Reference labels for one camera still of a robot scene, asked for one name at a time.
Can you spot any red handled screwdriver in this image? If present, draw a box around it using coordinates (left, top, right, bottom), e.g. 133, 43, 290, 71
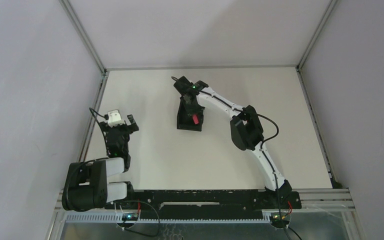
192, 114, 200, 125

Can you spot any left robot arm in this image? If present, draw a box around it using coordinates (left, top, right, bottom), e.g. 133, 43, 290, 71
61, 110, 139, 212

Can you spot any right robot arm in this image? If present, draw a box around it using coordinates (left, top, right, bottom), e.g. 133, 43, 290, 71
172, 76, 292, 208

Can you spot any black plastic bin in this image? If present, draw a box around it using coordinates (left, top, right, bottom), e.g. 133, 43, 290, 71
176, 99, 204, 132

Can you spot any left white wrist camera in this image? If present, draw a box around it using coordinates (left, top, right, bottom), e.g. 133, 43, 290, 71
107, 109, 126, 128

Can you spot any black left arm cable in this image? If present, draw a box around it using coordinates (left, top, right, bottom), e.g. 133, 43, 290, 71
88, 107, 111, 157

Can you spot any left controller board with wires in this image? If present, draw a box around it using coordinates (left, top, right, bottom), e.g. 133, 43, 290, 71
115, 200, 162, 238

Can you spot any controller board with wires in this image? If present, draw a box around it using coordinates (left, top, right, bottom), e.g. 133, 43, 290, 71
115, 200, 162, 238
270, 200, 303, 240

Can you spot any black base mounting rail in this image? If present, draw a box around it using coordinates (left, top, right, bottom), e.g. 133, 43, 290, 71
105, 189, 302, 221

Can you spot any right controller board with wires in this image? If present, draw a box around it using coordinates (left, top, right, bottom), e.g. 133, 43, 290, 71
270, 200, 303, 240

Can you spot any aluminium frame rail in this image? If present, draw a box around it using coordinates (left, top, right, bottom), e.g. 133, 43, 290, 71
296, 188, 356, 213

